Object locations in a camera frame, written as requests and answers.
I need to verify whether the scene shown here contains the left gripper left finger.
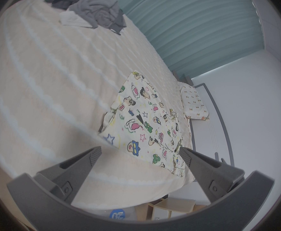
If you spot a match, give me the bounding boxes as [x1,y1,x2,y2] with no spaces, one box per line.
[36,146,102,205]

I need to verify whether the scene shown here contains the white printed pillow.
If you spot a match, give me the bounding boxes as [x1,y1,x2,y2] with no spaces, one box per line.
[178,81,210,122]

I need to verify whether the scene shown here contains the bed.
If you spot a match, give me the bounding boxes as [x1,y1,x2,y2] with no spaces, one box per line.
[0,0,236,210]

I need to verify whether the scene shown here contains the clear bottle with blue label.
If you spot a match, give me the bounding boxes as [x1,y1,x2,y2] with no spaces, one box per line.
[104,206,136,223]

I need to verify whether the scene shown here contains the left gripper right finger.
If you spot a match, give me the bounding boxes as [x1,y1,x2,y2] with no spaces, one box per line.
[179,147,245,205]

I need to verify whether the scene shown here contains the blue-green curtain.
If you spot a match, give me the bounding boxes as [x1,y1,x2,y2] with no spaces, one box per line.
[120,0,266,79]

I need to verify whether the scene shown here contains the white printed pyjama garment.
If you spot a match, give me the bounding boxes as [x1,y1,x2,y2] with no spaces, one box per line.
[98,71,187,177]

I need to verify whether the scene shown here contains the small wooden table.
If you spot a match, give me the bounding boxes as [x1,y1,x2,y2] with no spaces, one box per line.
[134,197,197,220]

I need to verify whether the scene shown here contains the pile of clothes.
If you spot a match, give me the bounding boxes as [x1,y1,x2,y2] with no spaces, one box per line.
[44,0,127,35]

